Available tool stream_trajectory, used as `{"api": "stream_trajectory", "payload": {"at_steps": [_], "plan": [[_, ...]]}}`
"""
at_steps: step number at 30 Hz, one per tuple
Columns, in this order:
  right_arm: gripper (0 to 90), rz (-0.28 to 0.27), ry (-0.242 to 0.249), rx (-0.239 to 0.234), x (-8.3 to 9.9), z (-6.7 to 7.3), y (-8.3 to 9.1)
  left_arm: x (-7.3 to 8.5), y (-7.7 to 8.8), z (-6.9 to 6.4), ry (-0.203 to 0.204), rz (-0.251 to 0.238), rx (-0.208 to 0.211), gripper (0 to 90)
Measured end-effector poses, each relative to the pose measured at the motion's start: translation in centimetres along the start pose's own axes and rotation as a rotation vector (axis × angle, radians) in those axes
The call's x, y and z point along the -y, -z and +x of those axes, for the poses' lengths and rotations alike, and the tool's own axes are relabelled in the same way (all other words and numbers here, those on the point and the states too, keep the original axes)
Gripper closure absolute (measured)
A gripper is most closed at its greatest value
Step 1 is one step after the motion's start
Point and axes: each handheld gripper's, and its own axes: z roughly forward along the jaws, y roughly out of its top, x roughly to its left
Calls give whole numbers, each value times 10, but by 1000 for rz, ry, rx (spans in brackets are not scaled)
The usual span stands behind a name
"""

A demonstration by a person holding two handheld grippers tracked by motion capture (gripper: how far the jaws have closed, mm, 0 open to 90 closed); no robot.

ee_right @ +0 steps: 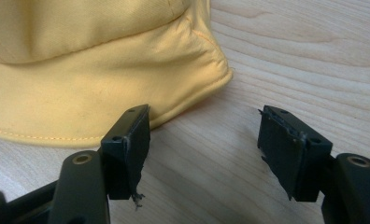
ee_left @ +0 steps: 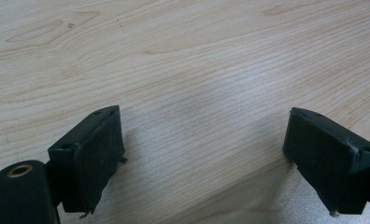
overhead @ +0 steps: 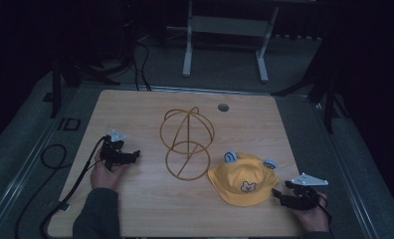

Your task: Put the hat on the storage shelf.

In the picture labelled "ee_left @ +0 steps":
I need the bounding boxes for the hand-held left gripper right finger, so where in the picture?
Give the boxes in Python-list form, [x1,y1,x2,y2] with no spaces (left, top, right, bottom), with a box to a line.
[282,106,370,217]

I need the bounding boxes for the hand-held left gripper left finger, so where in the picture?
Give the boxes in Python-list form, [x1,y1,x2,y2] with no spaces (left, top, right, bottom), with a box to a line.
[47,105,129,219]

